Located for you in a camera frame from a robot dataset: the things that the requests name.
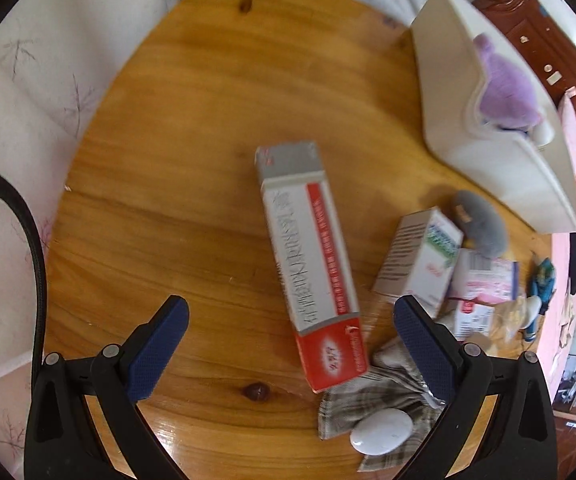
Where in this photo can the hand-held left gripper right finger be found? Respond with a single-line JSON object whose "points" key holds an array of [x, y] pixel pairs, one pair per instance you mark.
{"points": [[423, 350]]}

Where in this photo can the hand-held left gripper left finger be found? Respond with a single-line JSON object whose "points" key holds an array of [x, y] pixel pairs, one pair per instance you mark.
{"points": [[160, 345]]}

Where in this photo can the small red white packet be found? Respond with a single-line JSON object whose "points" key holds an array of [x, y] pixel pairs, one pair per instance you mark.
{"points": [[473, 317]]}

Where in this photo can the plaid fabric bow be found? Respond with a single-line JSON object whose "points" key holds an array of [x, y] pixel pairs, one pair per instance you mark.
{"points": [[358, 395]]}

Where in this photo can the clear sticker pack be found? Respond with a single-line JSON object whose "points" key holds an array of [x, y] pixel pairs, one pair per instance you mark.
{"points": [[510, 315]]}

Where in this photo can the green white medicine box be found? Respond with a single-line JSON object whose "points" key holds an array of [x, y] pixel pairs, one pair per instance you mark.
{"points": [[418, 260]]}

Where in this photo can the white oval case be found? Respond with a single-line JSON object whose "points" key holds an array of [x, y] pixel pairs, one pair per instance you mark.
{"points": [[380, 432]]}

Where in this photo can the pink wipes pack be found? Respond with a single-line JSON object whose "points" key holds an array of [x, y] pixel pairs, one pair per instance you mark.
{"points": [[488, 280]]}

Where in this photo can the grey round pouch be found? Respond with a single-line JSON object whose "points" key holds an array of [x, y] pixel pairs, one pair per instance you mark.
{"points": [[485, 225]]}

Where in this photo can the long red white box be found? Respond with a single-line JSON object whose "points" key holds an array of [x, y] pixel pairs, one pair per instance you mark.
{"points": [[308, 260]]}

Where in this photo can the purple plush toy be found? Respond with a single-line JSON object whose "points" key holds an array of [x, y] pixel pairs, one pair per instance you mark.
{"points": [[505, 85]]}

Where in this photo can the white plastic storage bin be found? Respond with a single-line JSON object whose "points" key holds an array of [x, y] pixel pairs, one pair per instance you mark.
{"points": [[448, 85]]}

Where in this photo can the pink bed blanket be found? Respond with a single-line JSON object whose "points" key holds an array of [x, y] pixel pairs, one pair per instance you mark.
{"points": [[563, 340]]}

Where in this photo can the pink pillow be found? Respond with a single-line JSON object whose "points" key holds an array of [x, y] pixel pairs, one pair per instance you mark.
{"points": [[568, 125]]}

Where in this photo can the white curtain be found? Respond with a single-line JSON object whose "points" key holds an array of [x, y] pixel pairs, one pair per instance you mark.
{"points": [[28, 135]]}

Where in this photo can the brown wooden headboard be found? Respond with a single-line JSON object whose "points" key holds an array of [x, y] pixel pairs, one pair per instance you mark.
{"points": [[533, 25]]}

